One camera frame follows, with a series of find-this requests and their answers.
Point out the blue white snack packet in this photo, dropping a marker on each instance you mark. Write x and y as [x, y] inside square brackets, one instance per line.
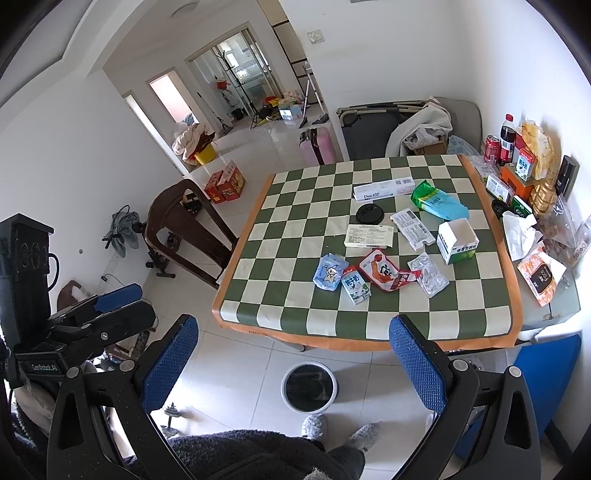
[328, 274]

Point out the red white snack wrapper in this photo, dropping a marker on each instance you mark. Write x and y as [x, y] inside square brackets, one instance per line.
[382, 272]

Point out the white crumpled tissue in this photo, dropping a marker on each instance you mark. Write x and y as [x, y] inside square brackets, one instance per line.
[521, 234]

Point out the green white checkered tablecloth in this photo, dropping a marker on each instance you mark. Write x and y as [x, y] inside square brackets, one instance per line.
[302, 215]

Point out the blue plastic stool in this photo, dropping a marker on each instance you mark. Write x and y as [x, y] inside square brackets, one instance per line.
[547, 368]

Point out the cola bottle red cap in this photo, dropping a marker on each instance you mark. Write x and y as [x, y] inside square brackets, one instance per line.
[508, 136]

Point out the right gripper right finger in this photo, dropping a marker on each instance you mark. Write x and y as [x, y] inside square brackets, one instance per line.
[506, 445]

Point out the orange snack packet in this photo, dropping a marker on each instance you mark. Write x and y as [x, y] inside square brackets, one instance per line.
[542, 273]

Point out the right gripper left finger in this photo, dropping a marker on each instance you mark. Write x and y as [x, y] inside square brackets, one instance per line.
[80, 443]

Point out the red soda can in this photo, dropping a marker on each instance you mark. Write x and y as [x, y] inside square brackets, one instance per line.
[492, 149]

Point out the yellow bin with clothes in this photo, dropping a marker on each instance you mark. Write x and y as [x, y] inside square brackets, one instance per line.
[190, 140]

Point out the person's dark fuzzy legs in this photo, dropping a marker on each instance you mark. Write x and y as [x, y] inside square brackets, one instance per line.
[254, 454]

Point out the right grey fluffy slipper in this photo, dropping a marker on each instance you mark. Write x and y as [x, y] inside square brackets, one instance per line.
[365, 438]

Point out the small blue milk carton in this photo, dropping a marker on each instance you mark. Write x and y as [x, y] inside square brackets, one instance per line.
[355, 286]

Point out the long white toothpaste box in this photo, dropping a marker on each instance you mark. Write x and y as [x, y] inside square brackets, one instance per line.
[384, 189]

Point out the white round trash bin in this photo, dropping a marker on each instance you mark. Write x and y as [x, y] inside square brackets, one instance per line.
[309, 388]

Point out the red gift box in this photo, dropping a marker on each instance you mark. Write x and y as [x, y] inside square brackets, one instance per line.
[225, 185]

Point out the pink suitcase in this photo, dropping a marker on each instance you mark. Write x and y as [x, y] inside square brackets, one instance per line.
[317, 148]

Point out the left grey fluffy slipper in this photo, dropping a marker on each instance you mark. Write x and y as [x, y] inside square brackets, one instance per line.
[314, 427]

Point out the black round lid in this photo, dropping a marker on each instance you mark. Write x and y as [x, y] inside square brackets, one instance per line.
[370, 214]

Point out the grey fluffy slipper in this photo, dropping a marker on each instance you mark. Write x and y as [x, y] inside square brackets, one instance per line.
[314, 427]
[365, 438]

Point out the white cloth on bed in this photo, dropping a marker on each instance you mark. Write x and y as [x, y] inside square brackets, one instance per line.
[431, 125]

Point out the dark wooden chair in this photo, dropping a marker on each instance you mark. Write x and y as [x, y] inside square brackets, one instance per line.
[167, 212]

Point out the clear plastic blister pack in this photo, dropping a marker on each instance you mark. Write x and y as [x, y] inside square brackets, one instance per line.
[431, 278]

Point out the white green carton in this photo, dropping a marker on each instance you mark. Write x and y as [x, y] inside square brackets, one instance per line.
[457, 241]

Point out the white printed paper leaflet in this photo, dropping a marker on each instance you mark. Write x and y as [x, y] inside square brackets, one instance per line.
[369, 236]

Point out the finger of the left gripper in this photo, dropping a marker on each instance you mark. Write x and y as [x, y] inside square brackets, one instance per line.
[108, 327]
[117, 299]

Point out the black folding bed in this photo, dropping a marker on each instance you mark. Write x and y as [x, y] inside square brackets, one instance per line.
[367, 128]

